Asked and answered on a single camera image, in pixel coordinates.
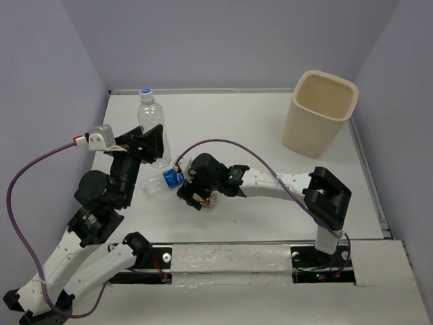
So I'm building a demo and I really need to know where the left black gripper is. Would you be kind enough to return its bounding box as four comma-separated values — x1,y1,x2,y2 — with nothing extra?
112,123,167,206

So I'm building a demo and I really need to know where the small bottle red cap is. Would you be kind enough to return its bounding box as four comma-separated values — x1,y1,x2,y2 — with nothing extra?
193,192,217,209

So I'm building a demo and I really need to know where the clear bottle blue label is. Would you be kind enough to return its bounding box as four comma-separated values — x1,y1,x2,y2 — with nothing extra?
140,169,185,200

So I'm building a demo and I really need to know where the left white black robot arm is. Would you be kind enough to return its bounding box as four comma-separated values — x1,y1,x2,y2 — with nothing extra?
3,124,168,324

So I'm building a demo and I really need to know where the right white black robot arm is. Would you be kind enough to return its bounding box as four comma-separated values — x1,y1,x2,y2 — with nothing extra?
173,153,352,265

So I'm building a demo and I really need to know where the beige plastic bin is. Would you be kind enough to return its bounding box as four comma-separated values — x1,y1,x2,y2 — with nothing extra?
281,70,359,158

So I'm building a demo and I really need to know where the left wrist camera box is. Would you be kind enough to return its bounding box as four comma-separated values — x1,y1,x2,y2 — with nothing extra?
74,125,116,151

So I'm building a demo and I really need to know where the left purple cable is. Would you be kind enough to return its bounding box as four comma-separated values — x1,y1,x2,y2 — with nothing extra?
5,142,108,319

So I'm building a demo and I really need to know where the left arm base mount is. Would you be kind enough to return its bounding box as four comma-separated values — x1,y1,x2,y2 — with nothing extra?
108,245,173,285

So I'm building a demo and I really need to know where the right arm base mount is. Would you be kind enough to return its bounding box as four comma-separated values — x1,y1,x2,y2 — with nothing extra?
291,245,356,284

